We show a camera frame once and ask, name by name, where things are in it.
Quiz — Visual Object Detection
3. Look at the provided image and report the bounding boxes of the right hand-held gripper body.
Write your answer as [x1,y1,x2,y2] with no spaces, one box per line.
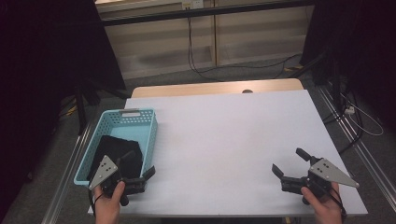
[280,158,361,206]

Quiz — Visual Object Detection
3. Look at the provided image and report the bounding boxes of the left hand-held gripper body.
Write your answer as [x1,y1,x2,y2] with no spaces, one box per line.
[88,154,148,207]

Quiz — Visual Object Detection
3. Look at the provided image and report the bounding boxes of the black pants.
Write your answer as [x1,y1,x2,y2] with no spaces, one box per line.
[87,134,144,181]

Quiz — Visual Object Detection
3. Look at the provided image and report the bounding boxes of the light blue plastic basket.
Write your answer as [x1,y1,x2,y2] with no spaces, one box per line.
[73,107,159,188]

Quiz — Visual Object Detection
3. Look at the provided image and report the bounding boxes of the person's right hand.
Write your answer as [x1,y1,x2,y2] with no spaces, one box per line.
[301,182,345,224]

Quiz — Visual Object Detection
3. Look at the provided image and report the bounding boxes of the person's left hand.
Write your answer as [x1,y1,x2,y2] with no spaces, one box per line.
[92,181,126,224]

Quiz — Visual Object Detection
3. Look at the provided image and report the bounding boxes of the black tripod stand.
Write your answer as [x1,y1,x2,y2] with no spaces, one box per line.
[292,50,344,106]
[74,78,132,136]

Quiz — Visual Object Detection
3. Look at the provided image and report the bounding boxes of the white table sheet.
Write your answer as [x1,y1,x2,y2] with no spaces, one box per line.
[88,89,369,217]

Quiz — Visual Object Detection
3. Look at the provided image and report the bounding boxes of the wooden table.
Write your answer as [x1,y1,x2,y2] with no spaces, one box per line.
[130,77,305,99]

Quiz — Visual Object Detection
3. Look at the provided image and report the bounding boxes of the light wooden cabinet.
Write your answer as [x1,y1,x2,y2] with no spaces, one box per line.
[94,0,316,80]

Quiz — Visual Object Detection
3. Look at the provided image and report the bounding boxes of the black curtain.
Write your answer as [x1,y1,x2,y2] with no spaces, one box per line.
[300,0,396,132]
[0,0,127,218]

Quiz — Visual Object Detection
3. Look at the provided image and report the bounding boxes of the black horizontal bar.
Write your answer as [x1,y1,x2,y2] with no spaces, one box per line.
[101,0,316,27]

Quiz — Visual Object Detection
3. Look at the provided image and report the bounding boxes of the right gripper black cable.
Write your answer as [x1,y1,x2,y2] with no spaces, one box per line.
[326,186,348,218]

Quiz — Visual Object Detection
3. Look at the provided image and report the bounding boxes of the aluminium floor rail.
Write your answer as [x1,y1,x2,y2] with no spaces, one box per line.
[41,122,94,224]
[317,85,396,213]

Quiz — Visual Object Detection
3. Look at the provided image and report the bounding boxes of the black floor cable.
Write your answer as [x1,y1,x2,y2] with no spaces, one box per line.
[321,90,363,155]

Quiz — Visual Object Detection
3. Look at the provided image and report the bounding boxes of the white floor cable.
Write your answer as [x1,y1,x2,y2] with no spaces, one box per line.
[339,92,385,137]

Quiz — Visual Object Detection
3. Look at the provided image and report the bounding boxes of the black hanging cable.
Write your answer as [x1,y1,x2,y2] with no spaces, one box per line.
[186,17,303,82]

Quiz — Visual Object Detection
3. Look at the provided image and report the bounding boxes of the white wall socket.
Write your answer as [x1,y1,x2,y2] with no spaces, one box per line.
[181,0,205,10]

